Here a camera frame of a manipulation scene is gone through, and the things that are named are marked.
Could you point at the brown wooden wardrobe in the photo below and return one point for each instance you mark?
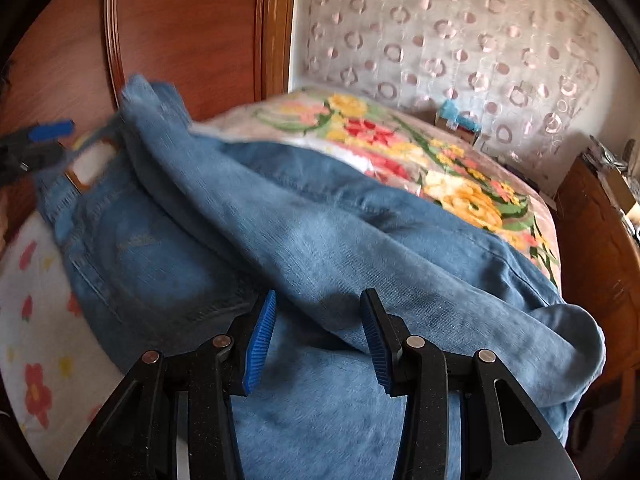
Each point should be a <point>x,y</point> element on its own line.
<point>190,25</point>

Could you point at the small box with blue item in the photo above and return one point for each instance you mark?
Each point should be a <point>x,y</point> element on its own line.
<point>457,122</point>

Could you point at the silvery clutter pile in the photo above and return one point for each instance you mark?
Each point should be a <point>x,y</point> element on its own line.
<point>612,170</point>

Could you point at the blue denim pants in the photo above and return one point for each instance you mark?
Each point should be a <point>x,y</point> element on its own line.
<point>300,240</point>

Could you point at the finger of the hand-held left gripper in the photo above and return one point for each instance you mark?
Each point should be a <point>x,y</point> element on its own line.
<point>50,130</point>
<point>35,162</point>

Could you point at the brown wooden dresser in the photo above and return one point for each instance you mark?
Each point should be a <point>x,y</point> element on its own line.
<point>600,260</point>

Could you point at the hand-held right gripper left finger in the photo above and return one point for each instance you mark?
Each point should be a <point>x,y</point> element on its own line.
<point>260,345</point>

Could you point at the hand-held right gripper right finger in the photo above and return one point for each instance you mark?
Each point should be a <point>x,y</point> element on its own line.
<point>375,345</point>

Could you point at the colourful floral blanket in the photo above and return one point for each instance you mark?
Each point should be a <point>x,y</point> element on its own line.
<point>380,135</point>

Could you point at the white curtain with pink rings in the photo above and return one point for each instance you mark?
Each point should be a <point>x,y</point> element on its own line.
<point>425,35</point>

